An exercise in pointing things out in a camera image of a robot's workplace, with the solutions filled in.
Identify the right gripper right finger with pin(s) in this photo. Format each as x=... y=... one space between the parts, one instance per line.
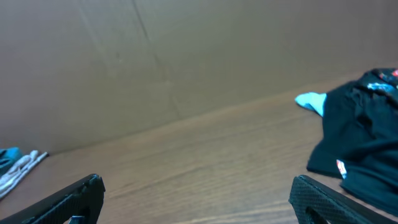
x=315 y=203

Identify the black printed jersey shirt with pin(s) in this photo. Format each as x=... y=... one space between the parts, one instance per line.
x=359 y=142

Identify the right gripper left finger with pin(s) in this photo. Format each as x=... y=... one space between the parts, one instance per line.
x=80 y=202

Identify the light blue denim jeans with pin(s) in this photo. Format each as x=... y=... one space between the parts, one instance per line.
x=8 y=157

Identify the folded beige trousers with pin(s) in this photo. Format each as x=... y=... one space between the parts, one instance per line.
x=18 y=171

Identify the light blue t-shirt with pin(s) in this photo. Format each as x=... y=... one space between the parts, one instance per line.
x=312 y=101

